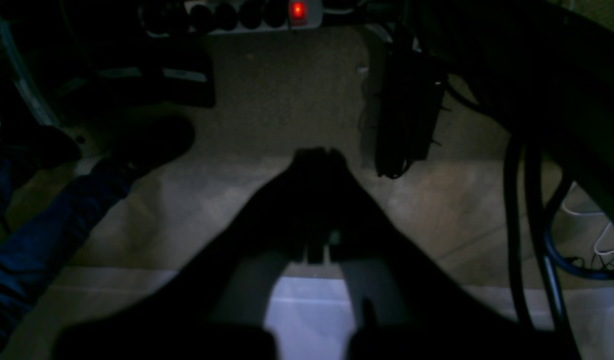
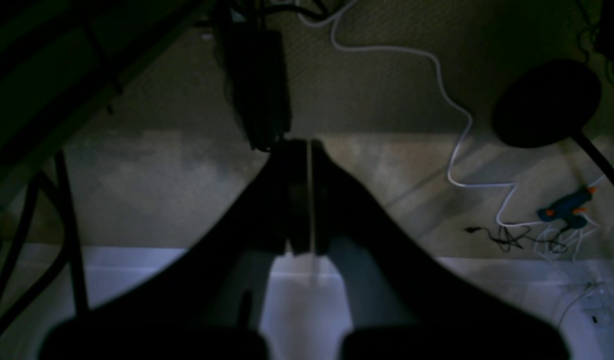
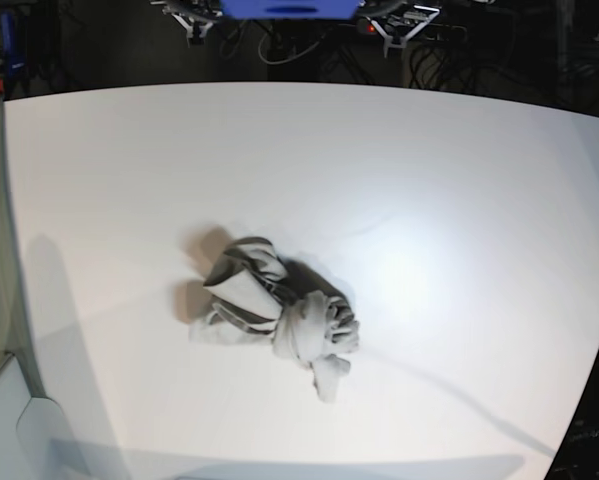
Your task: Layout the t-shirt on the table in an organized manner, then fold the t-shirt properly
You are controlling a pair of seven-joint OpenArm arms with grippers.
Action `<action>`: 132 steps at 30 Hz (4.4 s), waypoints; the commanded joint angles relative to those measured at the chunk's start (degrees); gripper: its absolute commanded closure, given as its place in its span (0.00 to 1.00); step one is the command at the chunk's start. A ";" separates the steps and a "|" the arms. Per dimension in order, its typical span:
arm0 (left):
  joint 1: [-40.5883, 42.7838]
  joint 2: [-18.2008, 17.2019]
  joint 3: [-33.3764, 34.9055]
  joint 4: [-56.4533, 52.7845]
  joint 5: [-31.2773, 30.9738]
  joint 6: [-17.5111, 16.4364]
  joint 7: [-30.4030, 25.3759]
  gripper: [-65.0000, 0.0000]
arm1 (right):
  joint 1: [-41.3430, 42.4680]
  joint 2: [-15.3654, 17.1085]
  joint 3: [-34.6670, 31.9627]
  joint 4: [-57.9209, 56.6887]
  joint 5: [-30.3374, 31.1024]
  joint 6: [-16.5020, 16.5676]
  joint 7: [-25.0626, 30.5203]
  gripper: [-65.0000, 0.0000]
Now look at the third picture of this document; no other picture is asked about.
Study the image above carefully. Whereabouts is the grey t-shirt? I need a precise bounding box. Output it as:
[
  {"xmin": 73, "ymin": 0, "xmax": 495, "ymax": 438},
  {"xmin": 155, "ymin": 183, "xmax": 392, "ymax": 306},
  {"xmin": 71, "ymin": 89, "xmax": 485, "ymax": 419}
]
[{"xmin": 190, "ymin": 237, "xmax": 360, "ymax": 403}]

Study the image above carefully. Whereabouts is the blue box at top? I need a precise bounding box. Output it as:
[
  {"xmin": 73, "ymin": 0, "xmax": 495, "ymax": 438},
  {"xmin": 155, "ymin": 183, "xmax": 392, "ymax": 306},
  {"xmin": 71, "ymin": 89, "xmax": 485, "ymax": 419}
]
[{"xmin": 220, "ymin": 0, "xmax": 360, "ymax": 20}]

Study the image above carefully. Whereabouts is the white cable on floor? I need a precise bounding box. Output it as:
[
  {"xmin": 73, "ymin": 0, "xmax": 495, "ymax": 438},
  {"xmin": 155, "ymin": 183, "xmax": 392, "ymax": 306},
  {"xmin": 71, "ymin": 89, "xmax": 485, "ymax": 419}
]
[{"xmin": 256, "ymin": 29, "xmax": 325, "ymax": 65}]

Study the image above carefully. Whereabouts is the black power strip red switch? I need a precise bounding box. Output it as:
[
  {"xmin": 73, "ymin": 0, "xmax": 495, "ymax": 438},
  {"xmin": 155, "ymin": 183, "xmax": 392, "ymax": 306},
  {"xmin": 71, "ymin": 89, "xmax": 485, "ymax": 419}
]
[{"xmin": 355, "ymin": 16, "xmax": 467, "ymax": 44}]

